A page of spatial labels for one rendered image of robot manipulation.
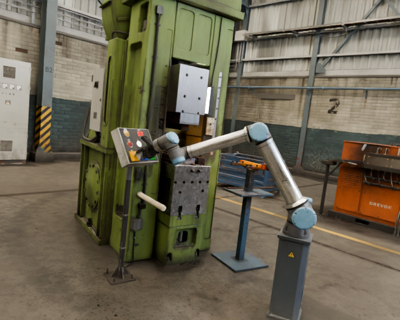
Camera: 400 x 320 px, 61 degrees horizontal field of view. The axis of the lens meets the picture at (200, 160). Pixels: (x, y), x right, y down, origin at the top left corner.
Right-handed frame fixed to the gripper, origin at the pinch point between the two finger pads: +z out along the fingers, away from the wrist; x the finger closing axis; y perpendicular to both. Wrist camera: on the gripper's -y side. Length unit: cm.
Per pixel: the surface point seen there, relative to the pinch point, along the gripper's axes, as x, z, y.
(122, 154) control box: -7.1, 5.7, -2.2
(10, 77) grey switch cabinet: 199, 406, -318
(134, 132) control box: 8.9, 2.0, -18.3
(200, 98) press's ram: 72, -29, -40
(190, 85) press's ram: 62, -30, -50
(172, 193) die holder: 50, 16, 31
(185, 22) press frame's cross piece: 65, -44, -104
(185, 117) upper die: 60, -15, -27
